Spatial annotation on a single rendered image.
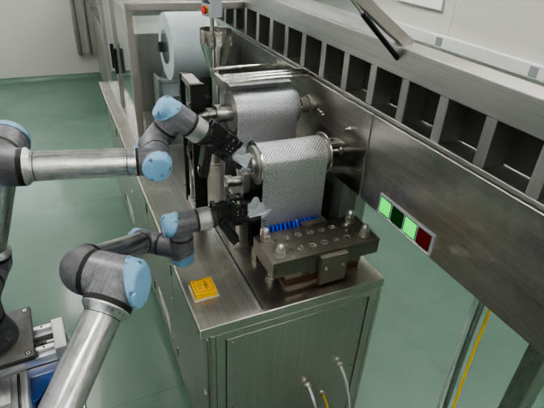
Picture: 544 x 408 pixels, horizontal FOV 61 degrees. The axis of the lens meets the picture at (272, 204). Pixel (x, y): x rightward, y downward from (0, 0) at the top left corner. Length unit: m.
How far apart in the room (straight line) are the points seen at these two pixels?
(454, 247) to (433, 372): 1.42
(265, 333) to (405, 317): 1.46
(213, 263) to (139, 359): 1.04
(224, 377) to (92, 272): 0.65
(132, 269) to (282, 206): 0.65
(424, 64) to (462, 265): 0.53
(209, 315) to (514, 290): 0.83
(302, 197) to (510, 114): 0.75
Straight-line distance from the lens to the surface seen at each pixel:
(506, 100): 1.13
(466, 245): 1.26
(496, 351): 2.89
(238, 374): 1.62
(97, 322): 1.11
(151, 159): 1.20
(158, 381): 2.45
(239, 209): 1.48
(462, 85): 1.21
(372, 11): 1.31
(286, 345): 1.62
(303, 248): 1.51
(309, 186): 1.58
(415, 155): 1.34
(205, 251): 1.69
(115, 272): 1.12
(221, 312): 1.45
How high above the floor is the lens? 1.92
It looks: 31 degrees down
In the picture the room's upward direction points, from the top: 3 degrees clockwise
